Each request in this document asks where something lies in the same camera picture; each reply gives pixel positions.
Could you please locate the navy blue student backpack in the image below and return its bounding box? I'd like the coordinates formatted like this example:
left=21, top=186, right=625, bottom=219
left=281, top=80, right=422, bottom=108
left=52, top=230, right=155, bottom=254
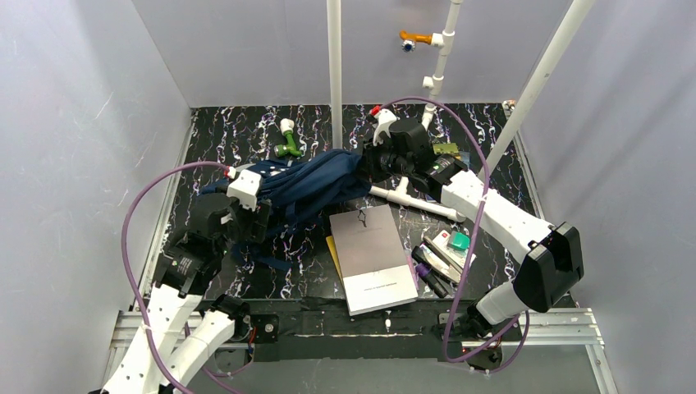
left=189, top=149, right=370, bottom=268

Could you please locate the grey white photography portfolio book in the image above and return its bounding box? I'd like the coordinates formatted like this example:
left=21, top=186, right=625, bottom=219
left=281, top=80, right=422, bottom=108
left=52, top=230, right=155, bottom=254
left=329, top=205, right=418, bottom=316

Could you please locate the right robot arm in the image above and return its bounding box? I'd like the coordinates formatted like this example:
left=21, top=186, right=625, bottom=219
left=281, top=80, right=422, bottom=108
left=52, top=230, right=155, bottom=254
left=359, top=110, right=584, bottom=337

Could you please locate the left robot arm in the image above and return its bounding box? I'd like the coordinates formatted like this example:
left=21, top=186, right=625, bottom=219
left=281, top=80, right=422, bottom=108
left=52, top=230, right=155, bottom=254
left=100, top=193, right=271, bottom=393

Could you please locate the Animal Farm paperback book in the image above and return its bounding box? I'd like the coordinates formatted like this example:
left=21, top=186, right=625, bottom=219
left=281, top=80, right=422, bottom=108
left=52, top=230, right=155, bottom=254
left=433, top=143, right=461, bottom=160

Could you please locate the yellow book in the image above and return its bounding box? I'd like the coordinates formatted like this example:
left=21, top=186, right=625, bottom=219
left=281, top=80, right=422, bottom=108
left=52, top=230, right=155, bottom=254
left=326, top=236, right=343, bottom=281

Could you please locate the pink highlighter pen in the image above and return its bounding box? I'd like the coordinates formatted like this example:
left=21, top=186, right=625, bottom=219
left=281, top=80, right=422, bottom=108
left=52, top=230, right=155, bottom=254
left=404, top=250, right=419, bottom=290

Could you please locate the white eraser box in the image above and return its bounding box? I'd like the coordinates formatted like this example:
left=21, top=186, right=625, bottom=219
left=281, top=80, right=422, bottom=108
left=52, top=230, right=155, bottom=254
left=433, top=230, right=451, bottom=248

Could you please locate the green white pipe fitting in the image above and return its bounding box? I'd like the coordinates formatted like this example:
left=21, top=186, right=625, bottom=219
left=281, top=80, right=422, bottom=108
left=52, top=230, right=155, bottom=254
left=273, top=118, right=303, bottom=158

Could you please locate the green pencil sharpener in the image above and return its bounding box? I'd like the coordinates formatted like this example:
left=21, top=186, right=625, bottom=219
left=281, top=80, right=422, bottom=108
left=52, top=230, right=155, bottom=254
left=447, top=231, right=470, bottom=252

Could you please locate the black marker pen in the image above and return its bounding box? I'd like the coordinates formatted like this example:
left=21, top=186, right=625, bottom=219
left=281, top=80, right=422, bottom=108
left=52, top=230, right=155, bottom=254
left=411, top=246, right=449, bottom=299

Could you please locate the transparent pencil case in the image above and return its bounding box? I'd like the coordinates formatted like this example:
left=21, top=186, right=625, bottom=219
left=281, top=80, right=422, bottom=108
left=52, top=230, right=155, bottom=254
left=422, top=236, right=466, bottom=283

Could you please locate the orange tap on pipe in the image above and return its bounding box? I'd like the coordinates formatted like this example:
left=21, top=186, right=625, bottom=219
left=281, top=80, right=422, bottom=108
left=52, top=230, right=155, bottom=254
left=399, top=30, right=433, bottom=46

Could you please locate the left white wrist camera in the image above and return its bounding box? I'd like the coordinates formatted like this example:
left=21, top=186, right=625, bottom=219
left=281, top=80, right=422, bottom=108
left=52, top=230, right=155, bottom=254
left=225, top=167, right=263, bottom=212

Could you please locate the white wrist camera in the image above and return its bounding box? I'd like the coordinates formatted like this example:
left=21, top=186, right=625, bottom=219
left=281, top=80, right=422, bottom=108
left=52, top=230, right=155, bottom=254
left=369, top=105, right=398, bottom=146
left=225, top=167, right=263, bottom=212

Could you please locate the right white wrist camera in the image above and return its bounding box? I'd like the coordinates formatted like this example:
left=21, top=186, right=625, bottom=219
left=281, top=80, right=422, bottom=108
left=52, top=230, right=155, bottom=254
left=369, top=105, right=398, bottom=146

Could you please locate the white PVC pipe frame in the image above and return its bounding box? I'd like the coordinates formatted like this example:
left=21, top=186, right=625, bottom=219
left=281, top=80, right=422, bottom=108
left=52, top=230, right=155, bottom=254
left=326, top=0, right=598, bottom=223

